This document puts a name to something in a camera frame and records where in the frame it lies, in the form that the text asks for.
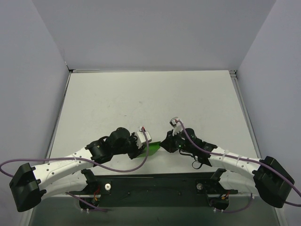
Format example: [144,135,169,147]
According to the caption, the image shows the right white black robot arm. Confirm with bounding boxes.
[159,128,294,208]

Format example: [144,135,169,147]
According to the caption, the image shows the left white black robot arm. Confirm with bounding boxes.
[9,127,151,212]

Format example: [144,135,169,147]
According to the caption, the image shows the green paper box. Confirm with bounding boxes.
[137,141,160,158]

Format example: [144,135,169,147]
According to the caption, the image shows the aluminium frame rail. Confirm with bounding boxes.
[229,70,261,158]

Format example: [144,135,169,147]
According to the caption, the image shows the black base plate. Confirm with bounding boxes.
[76,172,236,210]

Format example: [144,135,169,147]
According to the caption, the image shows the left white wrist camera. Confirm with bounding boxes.
[134,127,152,148]

